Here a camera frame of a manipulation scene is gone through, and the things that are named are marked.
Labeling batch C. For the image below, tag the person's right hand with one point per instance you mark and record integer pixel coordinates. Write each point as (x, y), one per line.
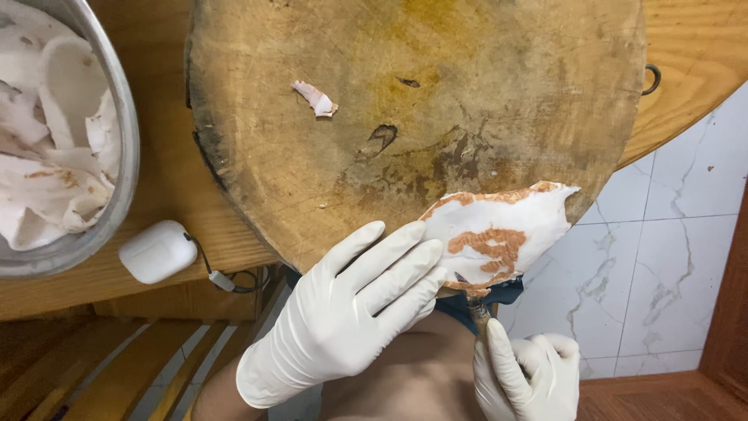
(532, 380)

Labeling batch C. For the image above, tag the person's left hand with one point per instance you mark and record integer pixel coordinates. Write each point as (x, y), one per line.
(345, 327)

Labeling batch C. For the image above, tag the small paring knife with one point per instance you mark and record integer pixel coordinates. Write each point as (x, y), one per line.
(479, 313)

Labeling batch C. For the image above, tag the white coconut piece brown skin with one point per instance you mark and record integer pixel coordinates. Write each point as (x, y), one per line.
(508, 222)

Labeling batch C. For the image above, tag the person's bare torso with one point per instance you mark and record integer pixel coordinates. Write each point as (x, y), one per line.
(403, 374)

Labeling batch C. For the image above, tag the white earbuds case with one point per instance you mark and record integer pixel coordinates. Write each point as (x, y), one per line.
(156, 252)

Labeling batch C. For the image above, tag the small coconut skin scrap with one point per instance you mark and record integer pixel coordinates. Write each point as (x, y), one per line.
(318, 100)

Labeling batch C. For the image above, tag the round wooden cutting board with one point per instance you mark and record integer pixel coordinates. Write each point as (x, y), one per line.
(444, 117)

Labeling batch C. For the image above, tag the wooden slatted chair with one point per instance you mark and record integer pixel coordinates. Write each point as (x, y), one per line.
(105, 362)

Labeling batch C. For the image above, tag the large metal bowl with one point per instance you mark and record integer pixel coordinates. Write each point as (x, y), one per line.
(125, 134)

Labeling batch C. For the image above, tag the pile of white coconut pieces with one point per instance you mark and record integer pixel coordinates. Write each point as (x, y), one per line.
(52, 134)

